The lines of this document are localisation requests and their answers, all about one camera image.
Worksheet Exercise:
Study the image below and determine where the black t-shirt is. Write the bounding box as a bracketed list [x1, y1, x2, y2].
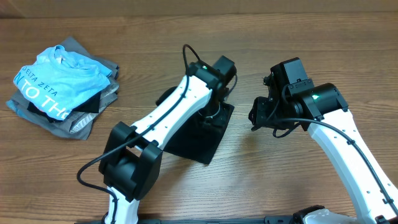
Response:
[164, 101, 234, 165]

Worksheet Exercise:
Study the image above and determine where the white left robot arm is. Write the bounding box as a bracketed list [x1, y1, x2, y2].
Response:
[99, 56, 236, 223]

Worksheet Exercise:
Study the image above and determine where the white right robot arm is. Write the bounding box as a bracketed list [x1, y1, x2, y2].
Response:
[248, 57, 397, 223]

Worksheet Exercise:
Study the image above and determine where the black folded garment in pile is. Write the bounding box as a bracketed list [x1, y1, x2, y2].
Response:
[27, 93, 101, 123]

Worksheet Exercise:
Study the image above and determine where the grey folded garment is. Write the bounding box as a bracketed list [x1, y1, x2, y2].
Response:
[6, 37, 119, 140]

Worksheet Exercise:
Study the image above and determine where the light blue printed t-shirt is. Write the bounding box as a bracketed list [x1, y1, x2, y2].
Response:
[13, 45, 112, 121]

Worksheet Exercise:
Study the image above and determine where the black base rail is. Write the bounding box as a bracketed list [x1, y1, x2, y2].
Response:
[74, 215, 299, 224]

